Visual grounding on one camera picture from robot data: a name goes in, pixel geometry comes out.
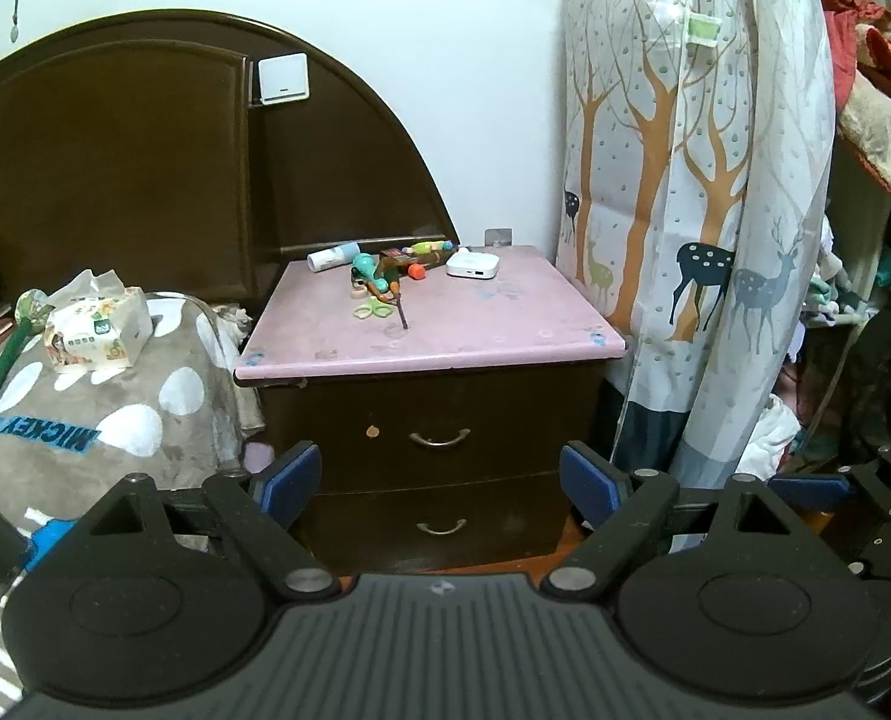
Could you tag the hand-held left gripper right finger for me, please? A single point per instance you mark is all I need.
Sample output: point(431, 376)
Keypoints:
point(589, 484)

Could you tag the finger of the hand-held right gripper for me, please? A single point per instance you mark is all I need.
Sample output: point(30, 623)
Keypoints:
point(809, 493)

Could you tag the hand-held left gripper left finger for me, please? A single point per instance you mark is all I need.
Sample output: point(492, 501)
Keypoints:
point(291, 484)

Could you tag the dark wooden drawer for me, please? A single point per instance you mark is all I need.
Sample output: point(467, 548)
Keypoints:
point(505, 435)
point(490, 525)

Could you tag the green scissors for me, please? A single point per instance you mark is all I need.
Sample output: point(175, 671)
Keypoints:
point(370, 309)

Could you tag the pink bed sheet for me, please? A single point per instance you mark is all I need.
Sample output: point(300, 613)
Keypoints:
point(258, 457)

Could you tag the white crumpled cloth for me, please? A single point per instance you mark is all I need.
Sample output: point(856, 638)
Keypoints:
point(771, 435)

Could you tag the grey spotted cartoon blanket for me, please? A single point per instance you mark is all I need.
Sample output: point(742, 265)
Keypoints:
point(138, 420)

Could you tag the dark nightstand with pink top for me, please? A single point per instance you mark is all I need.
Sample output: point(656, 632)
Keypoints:
point(445, 330)

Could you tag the white tube bottle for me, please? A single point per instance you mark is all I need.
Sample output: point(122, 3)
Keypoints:
point(329, 259)

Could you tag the teal plastic toy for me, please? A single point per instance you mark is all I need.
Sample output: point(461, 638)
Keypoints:
point(366, 266)

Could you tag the tissue pack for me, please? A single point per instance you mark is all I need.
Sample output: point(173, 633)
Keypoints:
point(96, 330)

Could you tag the white small box device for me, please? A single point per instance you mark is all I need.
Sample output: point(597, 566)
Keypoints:
point(472, 263)

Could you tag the tree and deer printed cover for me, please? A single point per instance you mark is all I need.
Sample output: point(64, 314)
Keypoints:
point(685, 202)

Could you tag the green stick with round head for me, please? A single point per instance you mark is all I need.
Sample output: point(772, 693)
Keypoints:
point(6, 360)

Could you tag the dark wooden headboard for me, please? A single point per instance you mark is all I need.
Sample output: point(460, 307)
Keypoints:
point(130, 165)

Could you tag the red and beige blanket pile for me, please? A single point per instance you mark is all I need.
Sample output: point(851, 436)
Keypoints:
point(876, 105)

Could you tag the white square wall switch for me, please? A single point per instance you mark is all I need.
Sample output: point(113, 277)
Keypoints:
point(283, 79)

